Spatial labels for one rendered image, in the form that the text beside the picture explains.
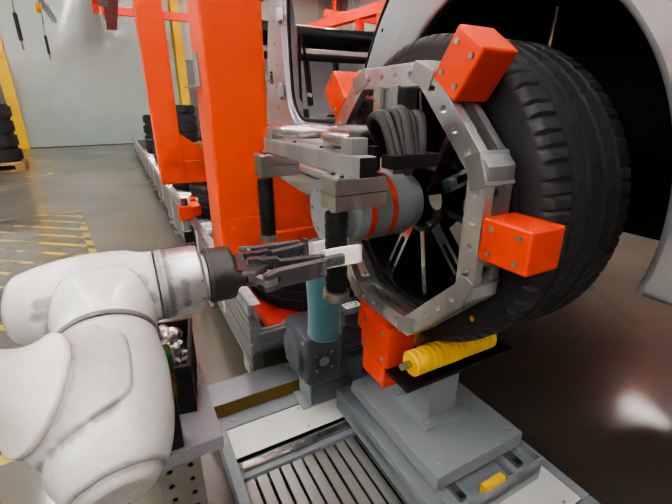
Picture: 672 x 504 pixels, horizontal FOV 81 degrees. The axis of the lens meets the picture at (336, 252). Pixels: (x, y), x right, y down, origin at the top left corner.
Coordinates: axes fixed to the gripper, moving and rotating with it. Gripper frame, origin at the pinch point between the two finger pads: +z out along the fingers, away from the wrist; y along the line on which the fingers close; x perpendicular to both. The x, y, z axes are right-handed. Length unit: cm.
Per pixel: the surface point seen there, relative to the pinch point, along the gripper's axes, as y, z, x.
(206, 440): -10.9, -22.2, -38.0
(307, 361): -40, 11, -50
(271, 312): -84, 15, -56
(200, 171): -253, 21, -23
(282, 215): -62, 14, -10
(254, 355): -70, 3, -64
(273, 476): -30, -5, -77
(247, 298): -77, 4, -44
